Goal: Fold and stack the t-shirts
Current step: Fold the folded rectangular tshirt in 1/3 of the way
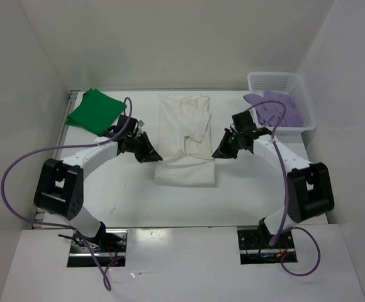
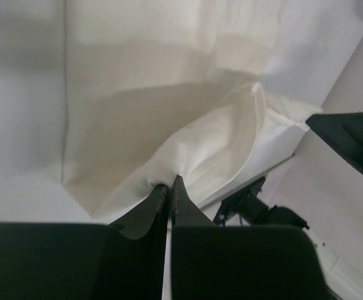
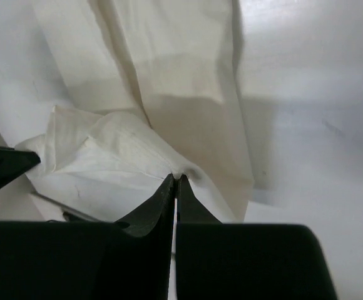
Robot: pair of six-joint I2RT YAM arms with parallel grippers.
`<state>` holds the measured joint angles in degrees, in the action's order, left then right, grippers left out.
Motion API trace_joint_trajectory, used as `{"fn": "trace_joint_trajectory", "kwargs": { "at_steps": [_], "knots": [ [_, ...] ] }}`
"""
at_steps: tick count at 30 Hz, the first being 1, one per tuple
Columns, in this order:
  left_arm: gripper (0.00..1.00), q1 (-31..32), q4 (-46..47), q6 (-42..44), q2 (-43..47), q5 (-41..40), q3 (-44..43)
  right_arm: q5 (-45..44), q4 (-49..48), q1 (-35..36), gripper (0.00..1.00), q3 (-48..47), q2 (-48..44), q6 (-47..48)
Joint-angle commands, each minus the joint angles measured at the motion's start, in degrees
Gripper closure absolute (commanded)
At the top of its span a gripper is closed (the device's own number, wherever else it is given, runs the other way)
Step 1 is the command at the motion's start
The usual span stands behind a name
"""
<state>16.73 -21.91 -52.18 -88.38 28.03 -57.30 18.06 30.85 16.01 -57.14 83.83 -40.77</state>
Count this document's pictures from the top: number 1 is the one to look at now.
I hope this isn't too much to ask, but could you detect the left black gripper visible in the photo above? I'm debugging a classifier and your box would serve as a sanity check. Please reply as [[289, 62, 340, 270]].
[[126, 131, 162, 163]]

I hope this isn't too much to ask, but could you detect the cream white t shirt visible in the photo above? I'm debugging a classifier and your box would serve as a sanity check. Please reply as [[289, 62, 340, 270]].
[[154, 95, 216, 187]]

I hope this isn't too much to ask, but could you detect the lavender t shirt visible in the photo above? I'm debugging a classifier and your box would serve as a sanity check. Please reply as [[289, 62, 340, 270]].
[[244, 91, 303, 128]]

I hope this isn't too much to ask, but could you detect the green t shirt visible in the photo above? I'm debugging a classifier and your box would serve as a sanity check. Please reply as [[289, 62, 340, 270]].
[[65, 89, 126, 136]]

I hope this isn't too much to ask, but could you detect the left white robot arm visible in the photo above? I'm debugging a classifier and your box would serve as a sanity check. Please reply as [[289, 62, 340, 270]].
[[34, 130, 162, 252]]

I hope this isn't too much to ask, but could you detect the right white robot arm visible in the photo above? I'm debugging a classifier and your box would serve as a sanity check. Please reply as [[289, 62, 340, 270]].
[[212, 128, 335, 247]]

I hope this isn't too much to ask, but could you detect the white plastic basket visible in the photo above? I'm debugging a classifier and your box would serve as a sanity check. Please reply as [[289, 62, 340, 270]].
[[247, 72, 317, 133]]

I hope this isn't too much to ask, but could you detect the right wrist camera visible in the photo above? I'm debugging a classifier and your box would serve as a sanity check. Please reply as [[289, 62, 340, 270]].
[[232, 111, 256, 133]]

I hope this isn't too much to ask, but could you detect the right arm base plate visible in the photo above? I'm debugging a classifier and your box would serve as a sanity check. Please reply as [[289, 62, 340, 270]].
[[237, 226, 297, 265]]

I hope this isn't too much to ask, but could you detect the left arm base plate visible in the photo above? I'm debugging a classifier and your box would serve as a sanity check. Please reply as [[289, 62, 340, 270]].
[[67, 228, 128, 268]]

